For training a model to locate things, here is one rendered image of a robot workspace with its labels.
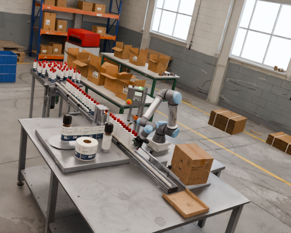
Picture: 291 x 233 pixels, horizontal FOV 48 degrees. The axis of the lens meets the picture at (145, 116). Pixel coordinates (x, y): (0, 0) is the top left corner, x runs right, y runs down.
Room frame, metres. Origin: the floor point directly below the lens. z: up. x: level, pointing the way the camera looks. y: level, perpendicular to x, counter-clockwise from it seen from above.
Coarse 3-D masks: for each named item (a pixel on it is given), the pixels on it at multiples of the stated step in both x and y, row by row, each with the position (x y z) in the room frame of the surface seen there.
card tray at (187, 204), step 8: (184, 192) 2.48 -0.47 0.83; (168, 200) 2.29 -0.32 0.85; (176, 200) 2.34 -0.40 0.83; (184, 200) 2.36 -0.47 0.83; (192, 200) 2.39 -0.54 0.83; (200, 200) 2.36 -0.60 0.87; (176, 208) 2.21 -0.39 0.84; (184, 208) 2.24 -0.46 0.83; (192, 208) 2.27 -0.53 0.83; (200, 208) 2.29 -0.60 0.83; (208, 208) 2.27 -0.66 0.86; (184, 216) 2.13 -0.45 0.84
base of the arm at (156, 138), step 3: (156, 135) 3.28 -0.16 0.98; (159, 135) 3.26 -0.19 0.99; (162, 135) 3.27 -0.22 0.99; (153, 138) 3.29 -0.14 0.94; (156, 138) 3.26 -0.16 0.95; (159, 138) 3.26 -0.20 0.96; (162, 138) 3.27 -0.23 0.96; (156, 141) 3.25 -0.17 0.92; (159, 141) 3.25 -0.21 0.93; (162, 141) 3.26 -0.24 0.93
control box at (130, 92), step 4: (128, 88) 3.19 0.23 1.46; (132, 88) 3.19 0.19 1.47; (136, 88) 3.20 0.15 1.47; (128, 92) 3.18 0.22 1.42; (132, 92) 3.19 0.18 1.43; (128, 96) 3.18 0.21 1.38; (132, 96) 3.19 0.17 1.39; (136, 96) 3.19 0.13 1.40; (128, 100) 3.18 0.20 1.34; (132, 100) 3.19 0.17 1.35; (128, 104) 3.18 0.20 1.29; (132, 104) 3.19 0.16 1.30; (136, 104) 3.19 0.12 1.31; (140, 104) 3.19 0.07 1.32
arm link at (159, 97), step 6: (162, 90) 3.19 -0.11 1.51; (156, 96) 3.16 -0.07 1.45; (162, 96) 3.16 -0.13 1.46; (156, 102) 3.11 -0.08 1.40; (150, 108) 3.06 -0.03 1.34; (156, 108) 3.09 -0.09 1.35; (144, 114) 3.02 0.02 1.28; (150, 114) 3.02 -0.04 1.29; (138, 120) 2.97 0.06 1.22; (144, 120) 2.96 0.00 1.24; (144, 126) 2.93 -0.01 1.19
